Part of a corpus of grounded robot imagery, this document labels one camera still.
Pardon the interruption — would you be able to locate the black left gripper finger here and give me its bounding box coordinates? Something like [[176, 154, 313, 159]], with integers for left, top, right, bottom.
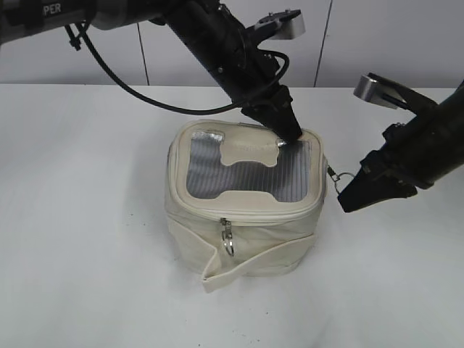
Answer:
[[249, 107, 302, 142]]

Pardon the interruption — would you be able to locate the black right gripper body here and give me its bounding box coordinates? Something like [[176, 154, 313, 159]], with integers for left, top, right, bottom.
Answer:
[[358, 125, 418, 198]]

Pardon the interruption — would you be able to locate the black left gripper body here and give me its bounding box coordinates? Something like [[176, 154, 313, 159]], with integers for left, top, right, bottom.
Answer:
[[241, 85, 293, 122]]

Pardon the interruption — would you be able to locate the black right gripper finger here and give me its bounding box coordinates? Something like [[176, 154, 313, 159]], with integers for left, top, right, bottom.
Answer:
[[337, 170, 380, 207], [340, 186, 417, 213]]

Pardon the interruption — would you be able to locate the silver zipper pull ring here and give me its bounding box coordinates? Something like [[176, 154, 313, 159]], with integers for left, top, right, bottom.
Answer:
[[218, 216, 237, 257], [327, 163, 358, 196]]

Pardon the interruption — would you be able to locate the cream bag with clear window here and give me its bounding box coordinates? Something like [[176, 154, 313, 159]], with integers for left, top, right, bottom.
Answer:
[[165, 120, 328, 292]]

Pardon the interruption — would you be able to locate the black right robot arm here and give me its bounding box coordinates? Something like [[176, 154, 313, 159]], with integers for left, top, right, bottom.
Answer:
[[337, 72, 463, 212]]

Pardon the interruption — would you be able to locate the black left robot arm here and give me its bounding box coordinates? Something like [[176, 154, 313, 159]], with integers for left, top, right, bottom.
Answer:
[[1, 0, 305, 144]]

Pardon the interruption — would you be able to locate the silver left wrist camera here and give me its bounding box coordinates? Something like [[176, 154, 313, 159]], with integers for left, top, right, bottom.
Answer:
[[252, 9, 306, 42]]

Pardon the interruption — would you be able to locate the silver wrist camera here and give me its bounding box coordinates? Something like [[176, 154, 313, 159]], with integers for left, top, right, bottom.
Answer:
[[252, 9, 306, 42], [353, 72, 436, 112]]

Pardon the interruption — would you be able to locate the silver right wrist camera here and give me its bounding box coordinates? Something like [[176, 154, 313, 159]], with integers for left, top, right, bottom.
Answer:
[[353, 72, 436, 112]]

